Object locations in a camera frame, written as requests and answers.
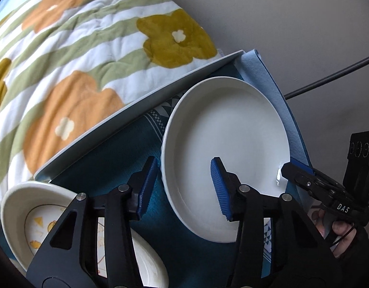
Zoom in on floral striped duvet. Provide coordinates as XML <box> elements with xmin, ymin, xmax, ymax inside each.
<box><xmin>0</xmin><ymin>0</ymin><xmax>220</xmax><ymax>212</ymax></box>

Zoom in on duck pattern white plate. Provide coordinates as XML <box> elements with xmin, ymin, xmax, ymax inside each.
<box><xmin>0</xmin><ymin>180</ymin><xmax>170</xmax><ymax>288</ymax></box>

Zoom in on right hand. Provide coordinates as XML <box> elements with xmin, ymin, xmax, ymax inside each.
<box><xmin>311</xmin><ymin>209</ymin><xmax>357</xmax><ymax>259</ymax></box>

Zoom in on black cable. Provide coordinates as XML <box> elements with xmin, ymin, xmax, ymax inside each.
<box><xmin>284</xmin><ymin>53</ymin><xmax>369</xmax><ymax>100</ymax></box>

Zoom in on plain white plate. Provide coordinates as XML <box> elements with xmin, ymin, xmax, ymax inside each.
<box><xmin>161</xmin><ymin>77</ymin><xmax>290</xmax><ymax>243</ymax></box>

